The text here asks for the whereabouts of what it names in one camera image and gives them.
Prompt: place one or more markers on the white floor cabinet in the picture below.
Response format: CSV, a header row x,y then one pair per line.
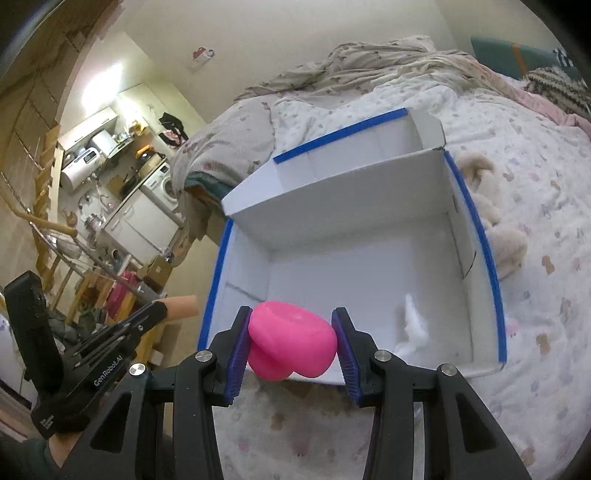
x,y
138,221

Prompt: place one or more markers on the black hanging clothes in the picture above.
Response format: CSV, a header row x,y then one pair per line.
x,y
171,122

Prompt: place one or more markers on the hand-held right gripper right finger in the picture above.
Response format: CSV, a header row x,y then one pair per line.
x,y
346,364

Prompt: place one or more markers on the pink soft toy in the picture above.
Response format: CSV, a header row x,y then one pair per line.
x,y
295,337

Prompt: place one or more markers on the white water heater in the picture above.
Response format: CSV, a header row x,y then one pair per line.
x,y
76,175

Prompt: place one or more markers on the teal headboard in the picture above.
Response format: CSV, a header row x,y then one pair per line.
x,y
498,57

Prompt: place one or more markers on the pink blanket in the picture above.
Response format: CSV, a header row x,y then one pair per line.
x,y
545,108

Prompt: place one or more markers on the wooden railing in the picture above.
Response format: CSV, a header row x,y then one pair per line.
x,y
41,224

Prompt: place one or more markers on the wall sticker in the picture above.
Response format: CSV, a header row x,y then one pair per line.
x,y
203,56

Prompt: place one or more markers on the brown striped knit cloth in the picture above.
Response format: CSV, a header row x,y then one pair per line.
x,y
554,85

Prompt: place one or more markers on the white washing machine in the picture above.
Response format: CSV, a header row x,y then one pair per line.
x,y
159,187

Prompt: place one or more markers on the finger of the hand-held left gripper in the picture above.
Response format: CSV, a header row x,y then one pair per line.
x,y
143,318

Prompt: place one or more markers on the white fluffy toy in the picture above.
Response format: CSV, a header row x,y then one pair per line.
x,y
413,323

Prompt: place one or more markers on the grey floral duvet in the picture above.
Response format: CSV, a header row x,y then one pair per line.
x,y
323,74

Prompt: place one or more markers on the white wall cabinet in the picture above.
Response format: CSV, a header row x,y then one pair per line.
x,y
85,127

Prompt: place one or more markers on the white cardboard box blue edges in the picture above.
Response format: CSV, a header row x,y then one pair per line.
x,y
369,258

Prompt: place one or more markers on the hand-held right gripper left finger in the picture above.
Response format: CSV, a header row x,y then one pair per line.
x,y
238,364

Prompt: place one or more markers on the brown cardboard box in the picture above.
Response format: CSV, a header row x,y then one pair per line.
x,y
157,272

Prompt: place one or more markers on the cream plush toy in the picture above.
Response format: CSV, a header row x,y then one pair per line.
x,y
503,240

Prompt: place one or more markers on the pink bag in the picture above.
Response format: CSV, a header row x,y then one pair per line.
x,y
122,293

